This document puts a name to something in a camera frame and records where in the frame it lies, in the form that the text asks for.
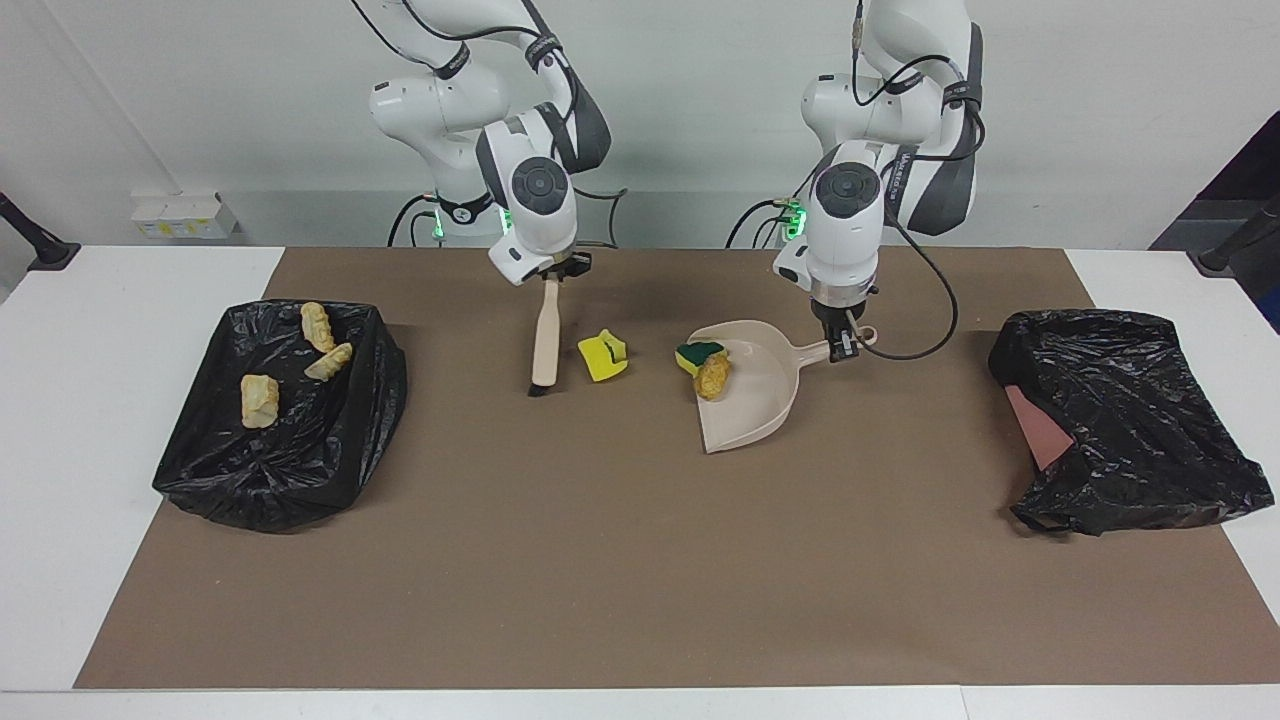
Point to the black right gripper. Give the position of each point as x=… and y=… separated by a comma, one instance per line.
x=565, y=264

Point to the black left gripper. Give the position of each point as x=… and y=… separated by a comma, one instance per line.
x=840, y=312

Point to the beige brush with black bristles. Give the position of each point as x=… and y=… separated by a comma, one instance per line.
x=546, y=340

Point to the small yellow sponge piece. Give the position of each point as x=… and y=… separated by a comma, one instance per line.
x=614, y=340

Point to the large yellow sponge piece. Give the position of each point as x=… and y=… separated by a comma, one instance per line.
x=600, y=365

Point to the beige plastic dustpan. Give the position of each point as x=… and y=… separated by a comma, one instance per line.
x=760, y=400

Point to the brown bread roll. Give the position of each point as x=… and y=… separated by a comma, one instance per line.
x=712, y=378

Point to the green and yellow sponge piece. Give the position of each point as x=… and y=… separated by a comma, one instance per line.
x=697, y=353

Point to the pale bread chunk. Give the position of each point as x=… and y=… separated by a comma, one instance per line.
x=260, y=400

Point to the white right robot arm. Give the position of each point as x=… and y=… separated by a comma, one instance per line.
x=540, y=200

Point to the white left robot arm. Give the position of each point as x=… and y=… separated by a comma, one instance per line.
x=845, y=230

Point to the black bag lining pink bin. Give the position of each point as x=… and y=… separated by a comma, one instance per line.
x=1150, y=400

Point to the black trash bag bin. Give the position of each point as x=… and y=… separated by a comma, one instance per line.
x=300, y=460

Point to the brown paper table mat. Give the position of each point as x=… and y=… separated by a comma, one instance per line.
x=650, y=580

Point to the black stand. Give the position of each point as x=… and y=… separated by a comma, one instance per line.
x=1240, y=240
x=40, y=250

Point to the white wall box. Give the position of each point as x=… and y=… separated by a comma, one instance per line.
x=185, y=217

